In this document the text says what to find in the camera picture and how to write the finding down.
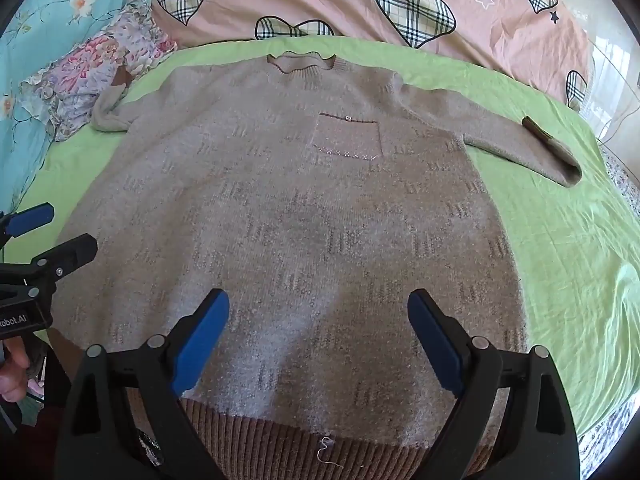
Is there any person's left hand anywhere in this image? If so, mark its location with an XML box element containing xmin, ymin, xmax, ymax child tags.
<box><xmin>0</xmin><ymin>332</ymin><xmax>48</xmax><ymax>406</ymax></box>

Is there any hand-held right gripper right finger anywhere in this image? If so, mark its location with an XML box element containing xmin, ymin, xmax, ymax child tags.
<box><xmin>407</xmin><ymin>288</ymin><xmax>583</xmax><ymax>480</ymax></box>

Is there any floral ruffled cloth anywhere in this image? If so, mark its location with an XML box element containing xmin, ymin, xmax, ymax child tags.
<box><xmin>22</xmin><ymin>0</ymin><xmax>178</xmax><ymax>143</ymax></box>

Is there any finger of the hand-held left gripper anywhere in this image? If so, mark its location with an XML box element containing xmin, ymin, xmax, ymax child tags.
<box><xmin>0</xmin><ymin>233</ymin><xmax>98</xmax><ymax>292</ymax></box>
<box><xmin>0</xmin><ymin>202</ymin><xmax>56</xmax><ymax>248</ymax></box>

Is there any green bed sheet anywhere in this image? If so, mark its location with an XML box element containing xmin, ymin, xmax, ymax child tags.
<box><xmin>0</xmin><ymin>35</ymin><xmax>640</xmax><ymax>441</ymax></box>

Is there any beige knit sweater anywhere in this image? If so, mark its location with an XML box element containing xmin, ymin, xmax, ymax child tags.
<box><xmin>52</xmin><ymin>52</ymin><xmax>583</xmax><ymax>466</ymax></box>

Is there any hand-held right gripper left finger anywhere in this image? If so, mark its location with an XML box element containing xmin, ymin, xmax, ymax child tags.
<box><xmin>52</xmin><ymin>288</ymin><xmax>231</xmax><ymax>480</ymax></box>

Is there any turquoise floral quilt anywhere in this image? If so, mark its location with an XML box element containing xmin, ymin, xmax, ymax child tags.
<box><xmin>0</xmin><ymin>0</ymin><xmax>166</xmax><ymax>211</ymax></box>

